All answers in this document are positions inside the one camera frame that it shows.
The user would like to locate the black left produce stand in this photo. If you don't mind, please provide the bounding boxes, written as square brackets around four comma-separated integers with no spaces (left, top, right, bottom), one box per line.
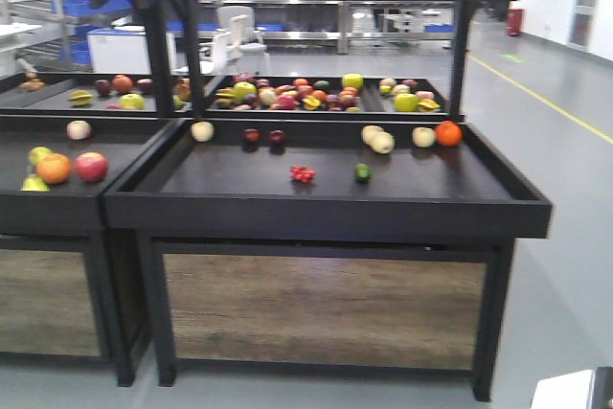
[0,0,178,387]

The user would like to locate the pale pear right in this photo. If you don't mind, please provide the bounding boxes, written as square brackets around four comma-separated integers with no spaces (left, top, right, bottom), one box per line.
[412,126,437,148]

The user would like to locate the big green apple left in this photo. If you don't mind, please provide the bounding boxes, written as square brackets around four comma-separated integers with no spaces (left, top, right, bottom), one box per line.
[233,81,258,102]

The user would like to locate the pale pear centre front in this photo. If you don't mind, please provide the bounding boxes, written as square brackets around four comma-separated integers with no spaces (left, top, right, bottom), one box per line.
[370,131,396,155]

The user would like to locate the dark produce display stand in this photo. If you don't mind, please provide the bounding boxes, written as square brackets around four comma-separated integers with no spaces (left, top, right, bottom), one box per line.
[104,0,552,401]

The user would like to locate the dark red plum left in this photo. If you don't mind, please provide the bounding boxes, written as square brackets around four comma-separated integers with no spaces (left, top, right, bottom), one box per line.
[242,128,261,144]

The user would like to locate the dark red plum right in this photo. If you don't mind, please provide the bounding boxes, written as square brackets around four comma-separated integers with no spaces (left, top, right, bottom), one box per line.
[268,129,286,146]

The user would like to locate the pale pear centre back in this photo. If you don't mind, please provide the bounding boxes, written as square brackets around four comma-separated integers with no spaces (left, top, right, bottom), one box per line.
[361,125,384,145]

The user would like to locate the big green apple right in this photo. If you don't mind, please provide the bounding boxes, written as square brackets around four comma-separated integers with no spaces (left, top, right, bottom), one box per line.
[394,93,420,112]

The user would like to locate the big green apple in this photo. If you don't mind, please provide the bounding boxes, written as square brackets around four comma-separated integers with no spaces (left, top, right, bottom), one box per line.
[394,93,420,112]
[233,81,258,102]

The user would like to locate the small green lime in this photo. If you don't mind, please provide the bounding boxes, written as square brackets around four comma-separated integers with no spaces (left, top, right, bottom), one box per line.
[354,163,372,184]

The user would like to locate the red cherry tomato bunch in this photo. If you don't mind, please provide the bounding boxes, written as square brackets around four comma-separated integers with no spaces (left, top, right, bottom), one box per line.
[290,165,316,183]

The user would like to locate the dark red plum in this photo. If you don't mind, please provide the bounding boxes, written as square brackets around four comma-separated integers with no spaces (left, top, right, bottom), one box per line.
[242,128,261,144]
[268,129,286,146]

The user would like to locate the yellow green apple back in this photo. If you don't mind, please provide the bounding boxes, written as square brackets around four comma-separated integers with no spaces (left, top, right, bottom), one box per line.
[341,73,364,91]

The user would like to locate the orange tangerine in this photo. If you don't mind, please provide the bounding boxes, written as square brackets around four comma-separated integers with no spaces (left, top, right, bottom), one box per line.
[434,121,463,147]

